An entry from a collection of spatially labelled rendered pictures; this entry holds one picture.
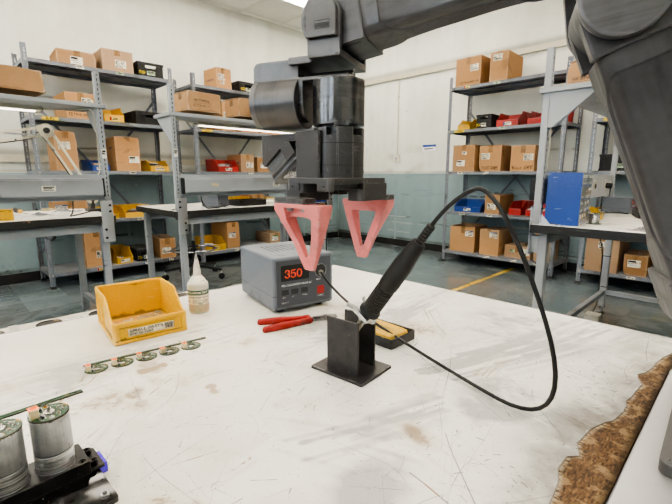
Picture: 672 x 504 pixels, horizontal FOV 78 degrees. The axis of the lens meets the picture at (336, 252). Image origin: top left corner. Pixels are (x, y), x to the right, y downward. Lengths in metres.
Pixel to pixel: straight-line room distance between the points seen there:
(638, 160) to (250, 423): 0.41
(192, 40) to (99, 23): 0.95
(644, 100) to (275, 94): 0.34
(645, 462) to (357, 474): 0.23
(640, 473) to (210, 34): 5.48
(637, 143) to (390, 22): 0.24
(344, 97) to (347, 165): 0.07
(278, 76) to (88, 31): 4.59
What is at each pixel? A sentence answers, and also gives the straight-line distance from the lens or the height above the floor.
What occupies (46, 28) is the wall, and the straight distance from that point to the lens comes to 4.97.
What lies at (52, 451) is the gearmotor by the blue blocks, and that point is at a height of 0.79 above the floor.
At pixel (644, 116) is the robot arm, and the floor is 1.02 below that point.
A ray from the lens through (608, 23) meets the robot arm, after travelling 0.42.
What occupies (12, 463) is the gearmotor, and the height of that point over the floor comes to 0.79.
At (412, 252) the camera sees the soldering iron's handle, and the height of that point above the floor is 0.90.
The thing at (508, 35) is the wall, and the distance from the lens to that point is 5.33.
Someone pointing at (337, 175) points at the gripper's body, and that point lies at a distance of 0.45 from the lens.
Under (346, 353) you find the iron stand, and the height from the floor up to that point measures 0.78.
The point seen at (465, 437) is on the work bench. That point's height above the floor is 0.75.
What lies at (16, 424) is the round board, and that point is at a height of 0.81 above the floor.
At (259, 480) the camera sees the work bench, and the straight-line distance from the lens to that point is 0.36.
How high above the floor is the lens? 0.98
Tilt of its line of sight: 11 degrees down
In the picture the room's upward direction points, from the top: straight up
